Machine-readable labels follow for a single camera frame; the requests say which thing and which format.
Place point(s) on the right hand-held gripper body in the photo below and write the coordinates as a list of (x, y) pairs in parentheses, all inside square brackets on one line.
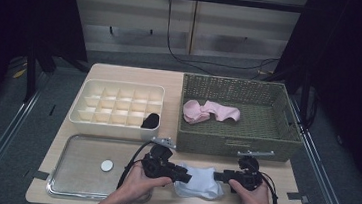
[(248, 179)]

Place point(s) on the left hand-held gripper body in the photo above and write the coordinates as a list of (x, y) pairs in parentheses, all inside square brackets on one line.
[(157, 166)]

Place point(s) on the white sock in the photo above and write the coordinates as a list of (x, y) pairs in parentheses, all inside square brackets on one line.
[(201, 182), (213, 195)]

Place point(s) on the green woven basket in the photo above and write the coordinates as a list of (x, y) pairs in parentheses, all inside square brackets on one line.
[(198, 144)]

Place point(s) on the black sock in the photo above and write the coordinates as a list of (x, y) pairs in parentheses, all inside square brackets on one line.
[(154, 117), (148, 122)]

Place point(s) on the cream divided storage box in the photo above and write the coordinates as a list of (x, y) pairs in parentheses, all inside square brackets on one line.
[(112, 130)]

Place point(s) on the clear box lid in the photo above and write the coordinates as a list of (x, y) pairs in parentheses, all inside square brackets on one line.
[(78, 172)]

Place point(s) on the person's right hand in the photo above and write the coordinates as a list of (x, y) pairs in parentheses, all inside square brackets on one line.
[(256, 203)]

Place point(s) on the person's left hand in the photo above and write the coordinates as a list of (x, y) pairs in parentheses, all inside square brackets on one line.
[(137, 186)]

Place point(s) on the black tape strip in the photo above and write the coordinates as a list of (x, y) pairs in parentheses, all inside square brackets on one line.
[(297, 197), (41, 175)]

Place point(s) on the small black floor tape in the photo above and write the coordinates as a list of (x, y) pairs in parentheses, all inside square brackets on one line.
[(52, 109)]

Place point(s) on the black curtain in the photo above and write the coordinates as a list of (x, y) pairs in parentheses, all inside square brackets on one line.
[(356, 65), (3, 14)]

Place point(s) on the yellow floor item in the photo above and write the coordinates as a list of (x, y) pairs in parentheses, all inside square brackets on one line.
[(19, 73)]

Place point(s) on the metal floor rail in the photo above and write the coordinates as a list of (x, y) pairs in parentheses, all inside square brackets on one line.
[(322, 176), (0, 145)]

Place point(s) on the black stand post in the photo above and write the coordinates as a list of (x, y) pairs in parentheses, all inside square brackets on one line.
[(304, 100), (31, 77)]

